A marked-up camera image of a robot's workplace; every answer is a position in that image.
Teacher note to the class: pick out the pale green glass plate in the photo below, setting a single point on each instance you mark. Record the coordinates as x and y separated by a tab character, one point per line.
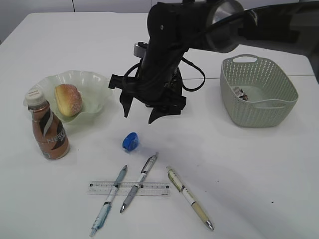
92	86

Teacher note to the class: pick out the green woven plastic basket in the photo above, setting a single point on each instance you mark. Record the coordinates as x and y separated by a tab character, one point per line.
271	94

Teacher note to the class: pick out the grey white pen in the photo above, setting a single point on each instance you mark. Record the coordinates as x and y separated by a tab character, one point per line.
144	172

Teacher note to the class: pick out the light blue pen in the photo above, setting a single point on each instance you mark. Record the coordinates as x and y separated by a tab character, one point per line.
101	217

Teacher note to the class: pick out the blue pencil sharpener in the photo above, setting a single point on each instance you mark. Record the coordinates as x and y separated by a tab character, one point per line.
130	142

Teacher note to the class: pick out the clear plastic ruler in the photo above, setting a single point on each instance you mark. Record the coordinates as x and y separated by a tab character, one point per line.
145	188

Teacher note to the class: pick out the beige green pen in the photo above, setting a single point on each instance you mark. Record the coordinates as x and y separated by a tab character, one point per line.
192	200

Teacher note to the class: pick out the pink white paper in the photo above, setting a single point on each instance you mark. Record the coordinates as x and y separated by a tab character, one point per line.
240	93

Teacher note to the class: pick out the brown coffee bottle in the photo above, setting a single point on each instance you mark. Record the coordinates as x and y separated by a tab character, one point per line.
48	130

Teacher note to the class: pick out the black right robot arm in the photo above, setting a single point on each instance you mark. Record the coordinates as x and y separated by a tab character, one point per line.
211	25

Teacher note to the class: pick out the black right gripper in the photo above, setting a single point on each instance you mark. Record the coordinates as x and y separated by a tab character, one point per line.
145	82

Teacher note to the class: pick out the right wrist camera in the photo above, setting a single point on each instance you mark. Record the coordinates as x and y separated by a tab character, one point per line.
140	49

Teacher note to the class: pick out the black mesh pen holder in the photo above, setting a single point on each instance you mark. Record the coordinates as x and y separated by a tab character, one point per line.
175	83

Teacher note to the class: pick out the sugared bread roll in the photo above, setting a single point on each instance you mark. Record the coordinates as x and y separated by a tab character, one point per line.
69	100

